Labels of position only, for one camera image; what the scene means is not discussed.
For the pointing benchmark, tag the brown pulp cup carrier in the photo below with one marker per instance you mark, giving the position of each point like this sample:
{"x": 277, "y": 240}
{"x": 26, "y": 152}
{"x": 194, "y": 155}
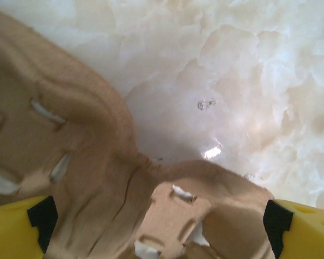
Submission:
{"x": 83, "y": 121}

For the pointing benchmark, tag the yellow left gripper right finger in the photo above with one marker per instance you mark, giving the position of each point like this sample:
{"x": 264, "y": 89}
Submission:
{"x": 310, "y": 234}

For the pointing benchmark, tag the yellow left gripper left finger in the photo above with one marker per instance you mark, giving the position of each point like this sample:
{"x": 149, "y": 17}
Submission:
{"x": 10, "y": 232}

